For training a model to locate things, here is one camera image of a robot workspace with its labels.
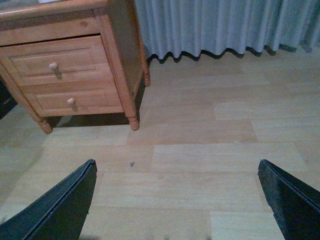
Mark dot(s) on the wooden drawer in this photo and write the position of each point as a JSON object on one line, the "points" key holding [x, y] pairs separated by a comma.
{"points": [[96, 97], [78, 59]]}

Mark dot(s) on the round drawer knob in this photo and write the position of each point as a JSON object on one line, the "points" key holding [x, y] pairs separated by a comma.
{"points": [[71, 101], [53, 66]]}

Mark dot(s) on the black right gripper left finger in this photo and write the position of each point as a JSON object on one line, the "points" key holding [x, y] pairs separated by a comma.
{"points": [[60, 213]]}

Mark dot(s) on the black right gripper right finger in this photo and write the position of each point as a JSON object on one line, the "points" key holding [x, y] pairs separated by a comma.
{"points": [[295, 204]]}

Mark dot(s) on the upper round drawer knob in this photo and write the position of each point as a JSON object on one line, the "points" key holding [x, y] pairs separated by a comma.
{"points": [[53, 66]]}

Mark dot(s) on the wooden nightstand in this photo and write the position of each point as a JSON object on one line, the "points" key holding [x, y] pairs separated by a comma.
{"points": [[114, 21]]}

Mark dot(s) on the lower round drawer knob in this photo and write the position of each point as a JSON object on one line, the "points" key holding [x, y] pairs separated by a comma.
{"points": [[71, 101]]}

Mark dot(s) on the grey pleated curtain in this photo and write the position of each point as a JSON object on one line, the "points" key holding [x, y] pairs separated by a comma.
{"points": [[173, 27]]}

